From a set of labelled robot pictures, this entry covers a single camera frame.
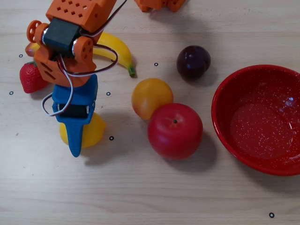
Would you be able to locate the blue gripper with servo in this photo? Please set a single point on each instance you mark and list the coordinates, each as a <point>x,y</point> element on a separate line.
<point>78,94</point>

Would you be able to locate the yellow lemon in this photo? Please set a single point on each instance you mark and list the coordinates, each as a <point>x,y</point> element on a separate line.
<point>93,133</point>

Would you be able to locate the orange robot base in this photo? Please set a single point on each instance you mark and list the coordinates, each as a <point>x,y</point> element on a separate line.
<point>150,4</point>

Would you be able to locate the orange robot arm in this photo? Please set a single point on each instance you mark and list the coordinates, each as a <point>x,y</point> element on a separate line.
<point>70,9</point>

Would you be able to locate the red speckled bowl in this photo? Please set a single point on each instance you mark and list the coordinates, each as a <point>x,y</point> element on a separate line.
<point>257,131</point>

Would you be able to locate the red strawberry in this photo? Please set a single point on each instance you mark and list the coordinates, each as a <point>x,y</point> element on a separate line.
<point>28,77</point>

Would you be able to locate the orange fruit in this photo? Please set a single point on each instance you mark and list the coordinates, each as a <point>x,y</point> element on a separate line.
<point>150,96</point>

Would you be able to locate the yellow banana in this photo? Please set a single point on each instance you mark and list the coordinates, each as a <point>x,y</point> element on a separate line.
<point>122,51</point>

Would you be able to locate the red apple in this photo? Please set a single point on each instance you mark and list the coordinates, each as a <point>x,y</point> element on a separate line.
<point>175,133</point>

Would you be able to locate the dark purple plum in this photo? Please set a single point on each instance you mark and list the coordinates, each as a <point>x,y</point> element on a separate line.
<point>193,62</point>

